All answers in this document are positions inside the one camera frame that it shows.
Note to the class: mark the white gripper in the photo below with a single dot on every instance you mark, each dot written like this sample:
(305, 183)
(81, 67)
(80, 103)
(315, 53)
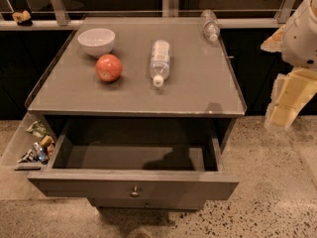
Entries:
(299, 40)

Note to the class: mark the grey top drawer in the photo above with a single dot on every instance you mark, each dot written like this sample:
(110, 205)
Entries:
(166, 158)

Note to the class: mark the grey cabinet with glass top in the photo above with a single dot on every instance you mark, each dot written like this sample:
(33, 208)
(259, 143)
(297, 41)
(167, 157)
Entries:
(201, 81)

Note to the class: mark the metal drawer knob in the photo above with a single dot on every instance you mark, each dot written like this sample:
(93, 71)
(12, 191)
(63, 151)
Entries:
(134, 192)

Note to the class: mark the lower drawer front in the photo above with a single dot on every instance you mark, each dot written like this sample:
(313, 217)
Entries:
(169, 204)

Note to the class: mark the clear water bottle rear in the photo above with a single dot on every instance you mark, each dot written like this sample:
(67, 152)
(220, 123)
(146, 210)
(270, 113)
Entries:
(210, 26)

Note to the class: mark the clear water bottle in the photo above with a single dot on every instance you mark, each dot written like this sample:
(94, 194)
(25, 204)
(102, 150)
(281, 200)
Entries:
(210, 26)
(160, 62)

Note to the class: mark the clear water bottle centre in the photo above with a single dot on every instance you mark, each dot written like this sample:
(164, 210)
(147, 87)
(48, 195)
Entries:
(160, 62)

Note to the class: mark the red apple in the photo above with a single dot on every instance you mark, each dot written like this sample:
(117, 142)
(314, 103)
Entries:
(108, 68)

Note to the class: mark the white ceramic bowl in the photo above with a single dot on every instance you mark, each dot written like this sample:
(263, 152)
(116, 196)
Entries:
(97, 42)

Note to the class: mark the metal railing with glass panels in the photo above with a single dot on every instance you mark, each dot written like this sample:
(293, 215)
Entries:
(69, 14)

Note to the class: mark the brown snack packet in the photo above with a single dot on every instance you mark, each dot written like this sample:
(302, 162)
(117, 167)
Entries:
(48, 144)

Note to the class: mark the green snack packet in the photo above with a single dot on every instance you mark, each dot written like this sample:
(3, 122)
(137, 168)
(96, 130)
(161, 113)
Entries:
(37, 129)

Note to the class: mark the blue silver snack packet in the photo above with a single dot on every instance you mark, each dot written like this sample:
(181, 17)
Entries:
(36, 154)

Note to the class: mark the small tan toy on ledge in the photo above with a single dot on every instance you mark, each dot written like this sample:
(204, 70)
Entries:
(22, 18)

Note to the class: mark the clear side bin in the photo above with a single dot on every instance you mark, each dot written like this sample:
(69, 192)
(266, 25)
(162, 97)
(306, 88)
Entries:
(21, 142)

